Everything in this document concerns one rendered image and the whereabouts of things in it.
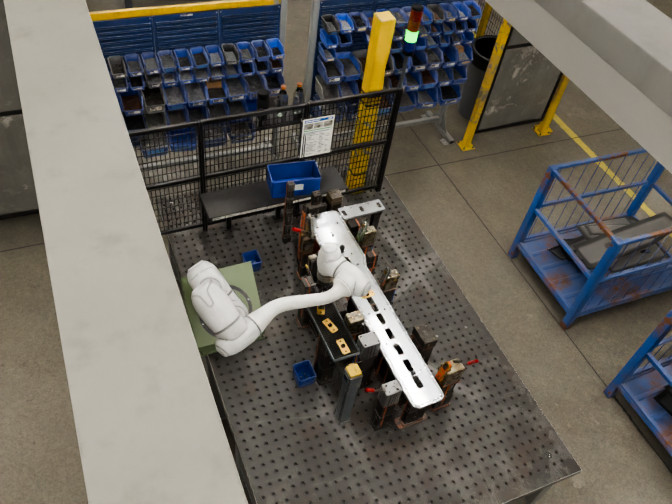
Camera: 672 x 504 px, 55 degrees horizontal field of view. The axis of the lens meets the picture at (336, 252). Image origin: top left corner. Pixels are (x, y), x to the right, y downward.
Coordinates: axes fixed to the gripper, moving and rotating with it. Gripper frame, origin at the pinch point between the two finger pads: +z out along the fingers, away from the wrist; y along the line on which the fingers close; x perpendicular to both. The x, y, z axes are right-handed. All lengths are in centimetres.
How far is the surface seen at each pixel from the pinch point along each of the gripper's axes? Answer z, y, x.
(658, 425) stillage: 104, 229, 2
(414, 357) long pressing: 20, 50, -15
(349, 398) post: 25.5, 17.1, -37.6
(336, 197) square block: 14, 8, 93
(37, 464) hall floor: 120, -151, -40
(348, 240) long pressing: 20, 16, 63
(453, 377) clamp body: 19, 69, -26
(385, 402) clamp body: 21, 34, -41
